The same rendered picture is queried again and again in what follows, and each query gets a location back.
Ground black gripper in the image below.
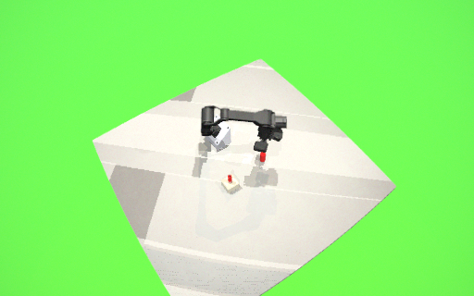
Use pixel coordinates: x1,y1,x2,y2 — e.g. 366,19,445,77
254,126,271,153

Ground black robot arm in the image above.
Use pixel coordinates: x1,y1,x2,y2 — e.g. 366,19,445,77
200,105,287,142

